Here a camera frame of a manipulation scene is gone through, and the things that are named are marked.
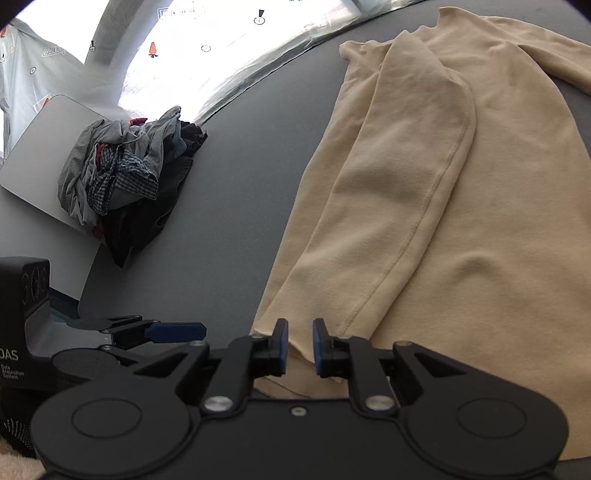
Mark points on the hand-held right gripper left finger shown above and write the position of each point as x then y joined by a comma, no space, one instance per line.
282,345

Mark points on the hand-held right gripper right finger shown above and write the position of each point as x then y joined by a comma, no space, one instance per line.
318,347

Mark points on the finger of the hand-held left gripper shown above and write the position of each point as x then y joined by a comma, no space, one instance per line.
178,333

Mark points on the beige sweater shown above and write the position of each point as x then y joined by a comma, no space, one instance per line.
461,230

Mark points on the pile of mixed clothes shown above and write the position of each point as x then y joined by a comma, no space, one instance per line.
124,175

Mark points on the person's left hand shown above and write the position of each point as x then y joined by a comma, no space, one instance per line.
16,431

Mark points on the white board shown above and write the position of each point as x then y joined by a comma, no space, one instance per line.
27,175

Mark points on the carrot printed plastic sheet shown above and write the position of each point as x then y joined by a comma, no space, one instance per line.
184,55

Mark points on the window frame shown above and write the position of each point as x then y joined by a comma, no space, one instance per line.
108,37

